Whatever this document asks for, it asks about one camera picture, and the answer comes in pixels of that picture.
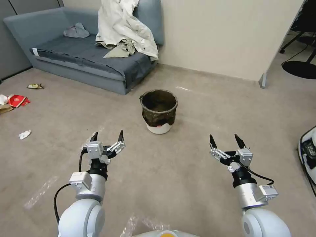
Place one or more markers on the white sofa cover label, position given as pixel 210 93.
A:
pixel 35 52

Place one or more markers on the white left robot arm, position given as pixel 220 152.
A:
pixel 82 217

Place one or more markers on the red crumpled packaging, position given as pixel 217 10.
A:
pixel 18 100

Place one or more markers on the white robot front shell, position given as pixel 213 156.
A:
pixel 158 234

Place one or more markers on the grey-blue fabric sofa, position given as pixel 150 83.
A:
pixel 37 23

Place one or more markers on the black round floor base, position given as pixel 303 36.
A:
pixel 300 70

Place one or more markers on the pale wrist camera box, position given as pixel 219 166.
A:
pixel 94 149
pixel 245 156

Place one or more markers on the black bin liner bag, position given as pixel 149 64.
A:
pixel 154 116

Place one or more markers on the white round trash can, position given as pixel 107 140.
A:
pixel 158 129

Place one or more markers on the white crumpled jacket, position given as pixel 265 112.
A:
pixel 123 24

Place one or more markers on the dark grey sofa seat cover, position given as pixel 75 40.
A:
pixel 74 53

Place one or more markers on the white crumpled paper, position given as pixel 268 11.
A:
pixel 3 99

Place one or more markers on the brown cardboard scrap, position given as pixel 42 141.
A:
pixel 5 109

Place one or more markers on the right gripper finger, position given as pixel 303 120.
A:
pixel 240 143
pixel 218 153

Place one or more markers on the grey crumpled cloth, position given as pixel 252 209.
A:
pixel 76 31

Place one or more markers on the white machine with black opening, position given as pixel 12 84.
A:
pixel 307 150

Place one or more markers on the yellow-green snack wrapper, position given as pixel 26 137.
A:
pixel 35 86

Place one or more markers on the black office chair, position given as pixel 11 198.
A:
pixel 303 32

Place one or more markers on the grey partition foot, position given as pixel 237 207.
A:
pixel 263 80

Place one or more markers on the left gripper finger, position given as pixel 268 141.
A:
pixel 93 138
pixel 118 147

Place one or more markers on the white crumpled tissue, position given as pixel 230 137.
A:
pixel 24 134

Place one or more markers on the beige crumpled garment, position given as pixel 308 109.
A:
pixel 118 50

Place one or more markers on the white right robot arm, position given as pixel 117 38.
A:
pixel 249 197

